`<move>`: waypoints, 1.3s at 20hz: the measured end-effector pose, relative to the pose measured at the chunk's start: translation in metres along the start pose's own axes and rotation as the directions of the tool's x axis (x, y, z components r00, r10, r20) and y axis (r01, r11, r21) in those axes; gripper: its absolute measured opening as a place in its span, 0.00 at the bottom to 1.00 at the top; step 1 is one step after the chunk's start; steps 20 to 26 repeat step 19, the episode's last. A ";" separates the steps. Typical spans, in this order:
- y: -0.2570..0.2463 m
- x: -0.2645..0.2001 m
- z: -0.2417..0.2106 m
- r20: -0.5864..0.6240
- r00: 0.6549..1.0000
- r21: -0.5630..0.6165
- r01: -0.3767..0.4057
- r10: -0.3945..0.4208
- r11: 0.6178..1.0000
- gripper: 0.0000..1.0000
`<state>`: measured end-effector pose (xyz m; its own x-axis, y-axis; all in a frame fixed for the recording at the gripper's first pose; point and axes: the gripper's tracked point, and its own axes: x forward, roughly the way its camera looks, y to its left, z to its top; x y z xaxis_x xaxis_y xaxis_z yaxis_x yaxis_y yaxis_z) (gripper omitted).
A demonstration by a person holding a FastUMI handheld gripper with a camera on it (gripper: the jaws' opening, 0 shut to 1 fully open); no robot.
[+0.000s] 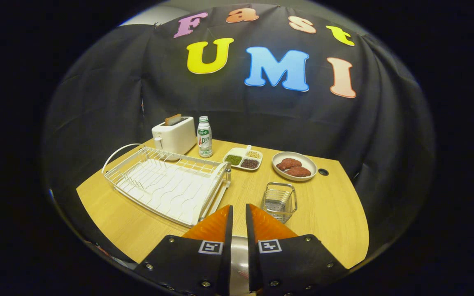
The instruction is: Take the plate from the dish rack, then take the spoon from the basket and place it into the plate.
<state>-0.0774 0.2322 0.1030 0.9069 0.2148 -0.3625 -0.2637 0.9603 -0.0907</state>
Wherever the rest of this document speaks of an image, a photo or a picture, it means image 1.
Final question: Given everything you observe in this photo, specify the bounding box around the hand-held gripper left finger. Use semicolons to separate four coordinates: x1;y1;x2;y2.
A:
133;205;234;296

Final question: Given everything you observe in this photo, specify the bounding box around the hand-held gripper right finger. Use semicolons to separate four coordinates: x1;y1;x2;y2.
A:
245;203;349;296

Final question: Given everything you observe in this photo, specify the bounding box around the beige round plate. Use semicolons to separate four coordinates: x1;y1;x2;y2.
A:
230;236;251;296

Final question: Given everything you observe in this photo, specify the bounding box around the metal wire basket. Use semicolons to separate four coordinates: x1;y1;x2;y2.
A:
261;182;298;224

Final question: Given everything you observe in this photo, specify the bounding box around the white wire dish rack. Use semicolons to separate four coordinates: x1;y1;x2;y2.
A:
102;143;232;228

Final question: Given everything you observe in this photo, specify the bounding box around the beige dish with meat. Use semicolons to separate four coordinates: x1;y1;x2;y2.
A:
272;151;318;182

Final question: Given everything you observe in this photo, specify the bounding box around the white ribbed drip tray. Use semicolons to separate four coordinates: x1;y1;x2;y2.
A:
116;158;221;227

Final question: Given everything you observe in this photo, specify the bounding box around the red meat patty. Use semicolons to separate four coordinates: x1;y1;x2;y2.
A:
285;166;312;178
276;158;302;171

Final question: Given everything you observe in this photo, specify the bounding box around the white divided snack tray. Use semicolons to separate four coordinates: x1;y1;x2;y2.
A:
223;145;263;171

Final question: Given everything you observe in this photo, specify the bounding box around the white bottle with green label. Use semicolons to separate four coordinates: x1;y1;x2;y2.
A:
197;116;214;158

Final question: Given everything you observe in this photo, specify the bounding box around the white toaster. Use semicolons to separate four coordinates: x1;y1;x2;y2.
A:
151;116;197;161

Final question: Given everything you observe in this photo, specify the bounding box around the black backdrop cloth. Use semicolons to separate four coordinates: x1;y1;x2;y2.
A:
42;4;436;272

